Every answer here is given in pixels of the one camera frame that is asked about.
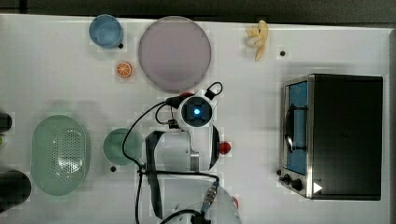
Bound black cylinder upper left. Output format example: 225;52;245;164
0;112;12;133

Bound blue cup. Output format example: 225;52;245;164
89;14;123;49

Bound pink round plate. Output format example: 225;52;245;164
138;16;211;92

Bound yellow banana toy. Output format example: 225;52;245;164
247;20;269;61

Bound green oval strainer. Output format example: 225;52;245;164
31;115;90;196

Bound black cylinder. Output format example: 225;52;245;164
0;112;12;133
0;170;32;213

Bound green round bowl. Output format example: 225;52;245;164
103;128;142;165

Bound red strawberry toy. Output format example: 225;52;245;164
232;196;239;209

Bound black toaster oven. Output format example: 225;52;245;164
276;74;384;201

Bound orange slice toy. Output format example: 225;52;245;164
116;62;133;77

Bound black cylinder lower left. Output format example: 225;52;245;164
0;170;32;213

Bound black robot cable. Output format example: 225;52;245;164
121;81;224;224

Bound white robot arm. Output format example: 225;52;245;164
145;93;242;224

